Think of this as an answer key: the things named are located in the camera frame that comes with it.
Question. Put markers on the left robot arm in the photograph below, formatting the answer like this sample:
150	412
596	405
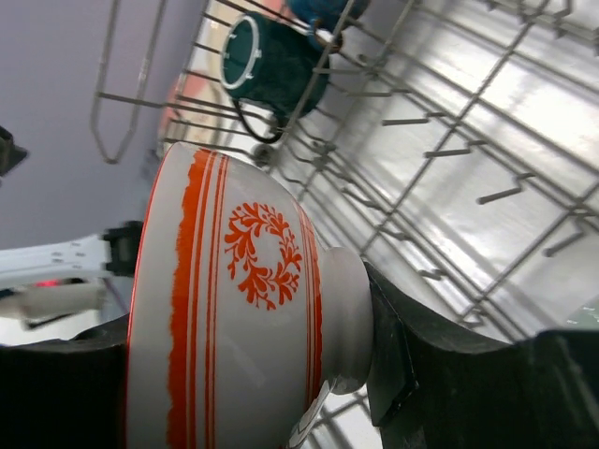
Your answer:
45	283

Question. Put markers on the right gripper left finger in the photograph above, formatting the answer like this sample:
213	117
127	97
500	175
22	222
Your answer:
65	393

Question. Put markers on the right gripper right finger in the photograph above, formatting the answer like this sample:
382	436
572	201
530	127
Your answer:
436	384

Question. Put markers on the dark blue mug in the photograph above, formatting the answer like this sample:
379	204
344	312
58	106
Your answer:
326	12

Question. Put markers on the pink and cream plate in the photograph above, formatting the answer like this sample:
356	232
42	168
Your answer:
193	112

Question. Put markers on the orange patterned bowl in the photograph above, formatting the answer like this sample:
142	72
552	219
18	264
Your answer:
241	322

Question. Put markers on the dark green mug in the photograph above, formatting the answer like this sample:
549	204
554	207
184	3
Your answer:
270	65

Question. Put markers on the grey wire dish rack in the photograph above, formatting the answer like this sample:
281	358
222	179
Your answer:
456	150

